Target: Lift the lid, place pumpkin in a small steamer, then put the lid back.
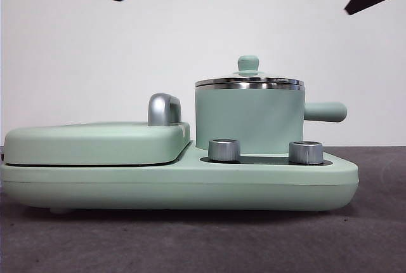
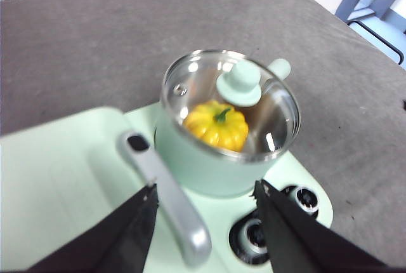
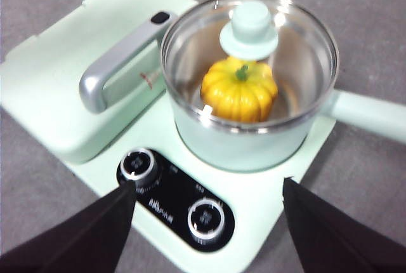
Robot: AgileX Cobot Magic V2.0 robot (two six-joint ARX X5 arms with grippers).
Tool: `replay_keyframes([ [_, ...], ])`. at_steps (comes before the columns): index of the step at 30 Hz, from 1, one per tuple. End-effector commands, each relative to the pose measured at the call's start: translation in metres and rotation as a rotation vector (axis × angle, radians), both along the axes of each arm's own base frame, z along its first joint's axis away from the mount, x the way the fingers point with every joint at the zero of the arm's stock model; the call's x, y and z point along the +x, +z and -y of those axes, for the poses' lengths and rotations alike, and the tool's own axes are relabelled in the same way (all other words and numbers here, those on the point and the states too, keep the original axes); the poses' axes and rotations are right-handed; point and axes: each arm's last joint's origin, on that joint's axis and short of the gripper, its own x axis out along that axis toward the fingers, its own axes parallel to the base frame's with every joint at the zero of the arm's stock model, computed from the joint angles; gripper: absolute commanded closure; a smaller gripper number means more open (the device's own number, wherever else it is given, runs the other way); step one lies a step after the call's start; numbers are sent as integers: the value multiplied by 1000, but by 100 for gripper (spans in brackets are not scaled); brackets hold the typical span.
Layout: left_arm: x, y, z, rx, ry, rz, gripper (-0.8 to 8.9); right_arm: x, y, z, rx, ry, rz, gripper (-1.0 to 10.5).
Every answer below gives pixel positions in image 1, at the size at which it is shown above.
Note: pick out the silver control knob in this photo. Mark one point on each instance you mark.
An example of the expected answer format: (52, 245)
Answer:
(223, 150)
(306, 152)

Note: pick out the green breakfast machine base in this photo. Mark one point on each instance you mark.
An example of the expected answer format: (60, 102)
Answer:
(177, 187)

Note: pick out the glass lid with green knob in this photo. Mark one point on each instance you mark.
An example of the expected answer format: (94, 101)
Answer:
(248, 63)

